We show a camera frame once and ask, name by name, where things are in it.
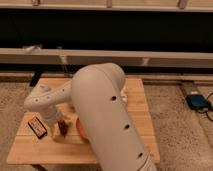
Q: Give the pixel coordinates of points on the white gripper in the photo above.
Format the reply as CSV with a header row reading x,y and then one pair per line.
x,y
53,123

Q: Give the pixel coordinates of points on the dark red pepper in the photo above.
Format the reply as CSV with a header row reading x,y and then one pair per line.
x,y
63,127

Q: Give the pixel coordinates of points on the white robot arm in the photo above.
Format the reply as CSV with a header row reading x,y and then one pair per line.
x,y
95,92

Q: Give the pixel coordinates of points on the small brown card box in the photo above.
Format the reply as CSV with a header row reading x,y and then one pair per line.
x,y
37,127

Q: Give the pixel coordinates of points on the wooden table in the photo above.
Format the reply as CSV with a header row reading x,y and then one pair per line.
x,y
28,149

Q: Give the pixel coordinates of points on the white plastic bottle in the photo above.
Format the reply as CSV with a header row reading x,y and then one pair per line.
x,y
124,95

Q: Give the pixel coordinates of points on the blue device on floor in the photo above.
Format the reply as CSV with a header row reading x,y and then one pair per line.
x,y
197,102

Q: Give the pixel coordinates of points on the long wooden bench rail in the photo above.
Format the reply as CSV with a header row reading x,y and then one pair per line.
x,y
34,55

